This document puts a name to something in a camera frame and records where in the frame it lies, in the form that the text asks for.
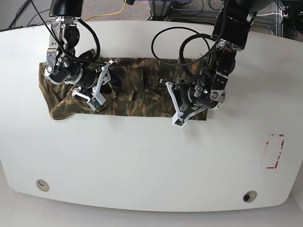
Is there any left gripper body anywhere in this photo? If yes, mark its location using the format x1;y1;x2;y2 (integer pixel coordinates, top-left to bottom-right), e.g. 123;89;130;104
159;79;207;121

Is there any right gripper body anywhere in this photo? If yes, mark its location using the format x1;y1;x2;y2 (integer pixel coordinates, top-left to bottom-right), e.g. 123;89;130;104
72;59;117;102

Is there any camouflage t-shirt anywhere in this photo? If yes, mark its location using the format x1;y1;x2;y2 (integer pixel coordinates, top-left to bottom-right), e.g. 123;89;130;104
38;48;209;122

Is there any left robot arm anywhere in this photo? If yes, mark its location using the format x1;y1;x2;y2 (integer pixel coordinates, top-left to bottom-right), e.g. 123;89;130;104
160;0;271;127

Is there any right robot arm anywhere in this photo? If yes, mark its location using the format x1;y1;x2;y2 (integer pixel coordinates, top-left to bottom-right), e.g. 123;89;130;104
45;0;121;107

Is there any red tape rectangle marking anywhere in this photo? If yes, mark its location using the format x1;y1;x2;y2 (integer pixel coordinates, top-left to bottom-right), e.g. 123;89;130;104
263;134;285;169

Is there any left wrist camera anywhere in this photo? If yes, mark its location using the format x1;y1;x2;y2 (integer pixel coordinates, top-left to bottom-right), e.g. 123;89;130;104
172;115;187;129

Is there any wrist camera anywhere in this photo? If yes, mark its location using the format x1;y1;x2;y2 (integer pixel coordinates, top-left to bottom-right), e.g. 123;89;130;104
87;93;106;111
172;115;187;129

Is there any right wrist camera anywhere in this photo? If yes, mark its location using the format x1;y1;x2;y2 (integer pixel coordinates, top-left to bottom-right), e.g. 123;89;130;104
87;93;106;111

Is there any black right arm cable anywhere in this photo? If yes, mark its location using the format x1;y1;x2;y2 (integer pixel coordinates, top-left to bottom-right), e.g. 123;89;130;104
71;18;100;64

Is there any yellow cable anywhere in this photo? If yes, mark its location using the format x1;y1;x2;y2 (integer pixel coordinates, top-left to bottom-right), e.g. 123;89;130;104
85;0;125;22

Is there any aluminium frame stand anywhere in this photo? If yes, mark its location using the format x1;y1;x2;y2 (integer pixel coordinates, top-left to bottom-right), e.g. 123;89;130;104
148;0;184;21

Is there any left table cable grommet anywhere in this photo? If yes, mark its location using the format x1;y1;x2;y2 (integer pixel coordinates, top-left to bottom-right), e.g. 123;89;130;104
36;179;49;192

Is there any table cable grommet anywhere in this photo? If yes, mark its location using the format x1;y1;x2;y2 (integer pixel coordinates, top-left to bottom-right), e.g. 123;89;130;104
36;179;49;192
242;191;258;203

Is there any right table cable grommet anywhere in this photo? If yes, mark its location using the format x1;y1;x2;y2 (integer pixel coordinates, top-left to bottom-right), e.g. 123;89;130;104
242;191;258;203

